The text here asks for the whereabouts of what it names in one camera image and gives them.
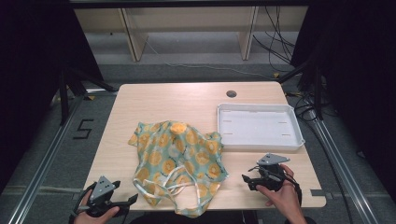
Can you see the aluminium floor rail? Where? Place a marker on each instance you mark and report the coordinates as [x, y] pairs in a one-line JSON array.
[[342, 168], [43, 168]]

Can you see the black curtain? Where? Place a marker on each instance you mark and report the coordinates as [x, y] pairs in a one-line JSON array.
[[358, 77], [31, 77]]

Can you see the black metal stand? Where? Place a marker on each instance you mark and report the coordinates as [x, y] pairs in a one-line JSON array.
[[63, 99], [317, 93]]

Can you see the person's right hand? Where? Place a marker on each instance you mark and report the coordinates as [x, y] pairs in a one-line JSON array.
[[286, 197]]

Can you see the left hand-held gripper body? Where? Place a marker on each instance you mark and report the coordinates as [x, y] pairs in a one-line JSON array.
[[101, 188]]

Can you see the white plastic tray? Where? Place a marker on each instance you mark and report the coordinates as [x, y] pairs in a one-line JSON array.
[[258, 130]]

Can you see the person's left hand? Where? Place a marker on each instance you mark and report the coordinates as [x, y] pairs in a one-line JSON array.
[[90, 219]]

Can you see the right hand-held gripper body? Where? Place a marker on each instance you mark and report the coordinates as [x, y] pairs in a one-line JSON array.
[[271, 177]]

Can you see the green orange-print shopping bag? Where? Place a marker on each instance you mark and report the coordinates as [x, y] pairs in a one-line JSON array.
[[174, 155]]

